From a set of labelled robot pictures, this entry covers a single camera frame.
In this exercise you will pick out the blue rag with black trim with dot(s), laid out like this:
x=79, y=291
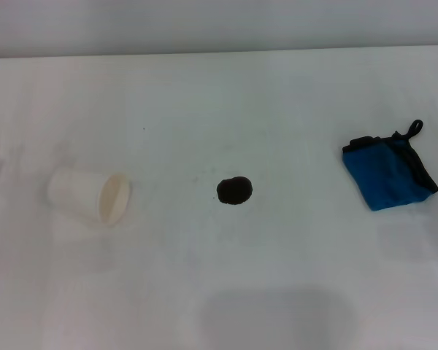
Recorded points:
x=381, y=175

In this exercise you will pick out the dark brown round lump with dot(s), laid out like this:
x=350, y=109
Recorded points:
x=234, y=190

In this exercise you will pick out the white paper cup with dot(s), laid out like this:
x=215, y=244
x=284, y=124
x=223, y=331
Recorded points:
x=74, y=191

